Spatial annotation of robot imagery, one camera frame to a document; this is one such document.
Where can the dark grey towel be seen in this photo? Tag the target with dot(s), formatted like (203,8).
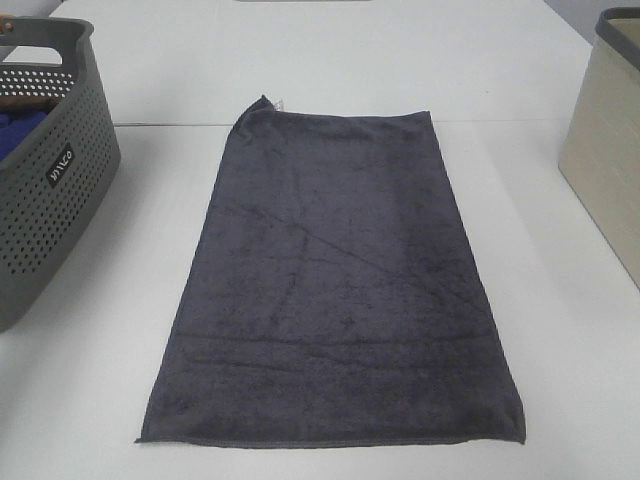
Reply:
(333,299)

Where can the grey perforated plastic basket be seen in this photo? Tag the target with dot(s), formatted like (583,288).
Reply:
(55,180)

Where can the beige fabric storage bin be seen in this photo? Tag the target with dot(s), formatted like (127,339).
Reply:
(600,156)

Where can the blue cloth in basket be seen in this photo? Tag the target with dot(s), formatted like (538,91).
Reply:
(15,127)

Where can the brown cloth in basket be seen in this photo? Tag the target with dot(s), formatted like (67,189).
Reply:
(20,104)

